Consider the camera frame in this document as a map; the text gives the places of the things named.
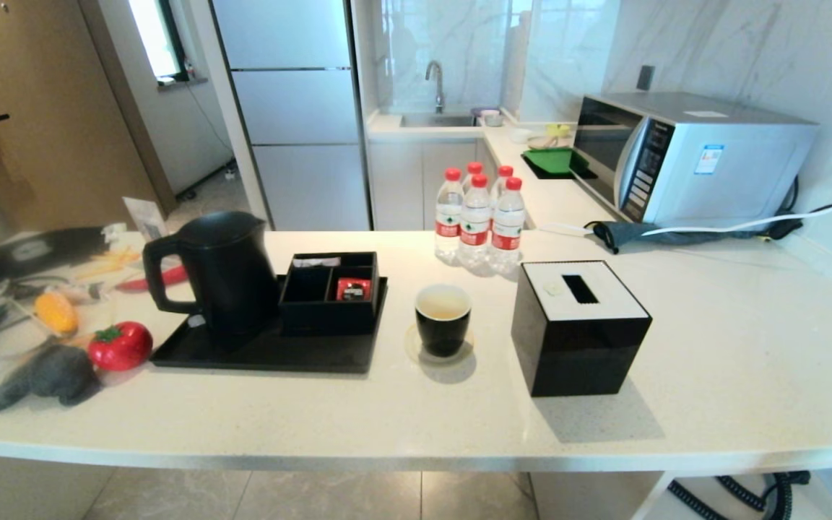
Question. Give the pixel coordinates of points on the black electric kettle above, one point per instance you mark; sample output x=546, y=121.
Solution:
x=232, y=289

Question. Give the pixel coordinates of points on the red coffee sachet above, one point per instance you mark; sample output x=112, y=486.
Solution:
x=353, y=289

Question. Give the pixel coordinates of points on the water bottles red caps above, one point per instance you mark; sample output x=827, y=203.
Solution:
x=508, y=231
x=448, y=217

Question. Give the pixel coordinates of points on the water bottle red cap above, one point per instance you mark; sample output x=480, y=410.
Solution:
x=504, y=172
x=475, y=227
x=473, y=170

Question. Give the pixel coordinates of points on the black cup white inside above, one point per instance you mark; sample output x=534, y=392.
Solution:
x=443, y=334

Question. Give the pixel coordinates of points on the white base cabinet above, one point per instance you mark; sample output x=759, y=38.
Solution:
x=401, y=180

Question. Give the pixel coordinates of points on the clear round coaster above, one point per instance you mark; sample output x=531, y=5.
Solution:
x=410, y=348

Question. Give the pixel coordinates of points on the white paper sachet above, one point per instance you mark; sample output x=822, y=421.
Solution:
x=315, y=261

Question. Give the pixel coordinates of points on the black compartment organizer box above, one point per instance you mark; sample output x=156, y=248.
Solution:
x=326, y=318

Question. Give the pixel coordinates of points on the steel kitchen sink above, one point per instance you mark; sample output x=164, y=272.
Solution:
x=434, y=120

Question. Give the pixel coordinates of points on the purple bowl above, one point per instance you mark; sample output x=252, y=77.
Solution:
x=487, y=114

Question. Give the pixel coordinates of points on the small white bowl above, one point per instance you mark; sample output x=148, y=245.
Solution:
x=520, y=135

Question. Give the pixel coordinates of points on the black serving tray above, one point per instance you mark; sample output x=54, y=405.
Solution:
x=279, y=355

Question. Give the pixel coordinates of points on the green plastic tray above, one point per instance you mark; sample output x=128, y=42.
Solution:
x=549, y=159

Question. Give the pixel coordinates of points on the chrome kitchen faucet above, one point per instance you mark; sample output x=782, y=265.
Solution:
x=437, y=79

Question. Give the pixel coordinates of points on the black tissue box white top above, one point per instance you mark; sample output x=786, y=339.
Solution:
x=575, y=354

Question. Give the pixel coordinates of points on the yellow bowl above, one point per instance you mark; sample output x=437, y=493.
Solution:
x=559, y=131

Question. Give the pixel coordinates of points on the red toy chili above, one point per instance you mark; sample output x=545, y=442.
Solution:
x=170, y=276

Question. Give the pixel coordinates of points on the small paper card sign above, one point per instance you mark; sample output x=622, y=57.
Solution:
x=145, y=215

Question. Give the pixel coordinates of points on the red toy tomato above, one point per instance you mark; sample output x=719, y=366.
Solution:
x=121, y=347

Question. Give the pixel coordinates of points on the silver microwave oven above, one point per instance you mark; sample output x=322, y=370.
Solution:
x=734, y=173

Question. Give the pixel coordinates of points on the window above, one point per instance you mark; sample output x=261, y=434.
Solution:
x=152, y=36

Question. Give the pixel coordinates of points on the yellow toy corn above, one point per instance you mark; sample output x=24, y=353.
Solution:
x=56, y=312

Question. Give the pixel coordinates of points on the printed placemat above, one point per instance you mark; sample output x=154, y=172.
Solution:
x=33, y=253

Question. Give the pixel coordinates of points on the grey wall outlet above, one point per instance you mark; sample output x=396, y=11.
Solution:
x=646, y=78

